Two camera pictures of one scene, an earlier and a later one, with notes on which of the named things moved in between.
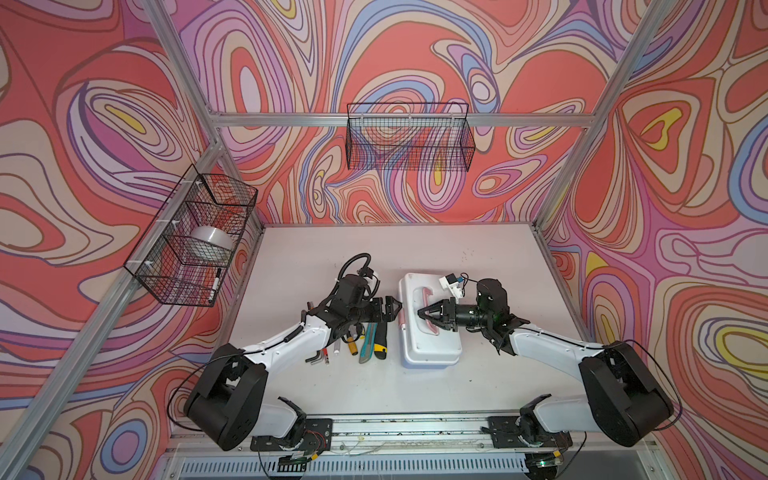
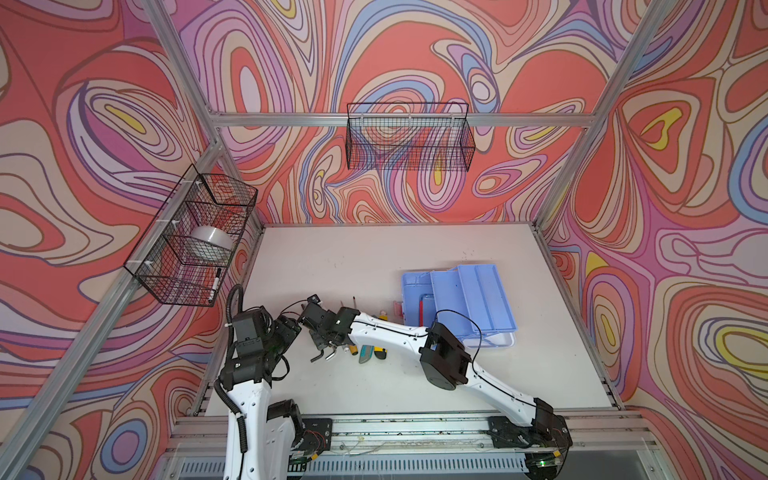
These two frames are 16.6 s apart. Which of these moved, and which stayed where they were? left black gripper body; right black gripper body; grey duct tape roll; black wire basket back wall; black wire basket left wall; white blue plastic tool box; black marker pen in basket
Moved: white blue plastic tool box; left black gripper body; right black gripper body
Stayed: grey duct tape roll; black wire basket back wall; black wire basket left wall; black marker pen in basket
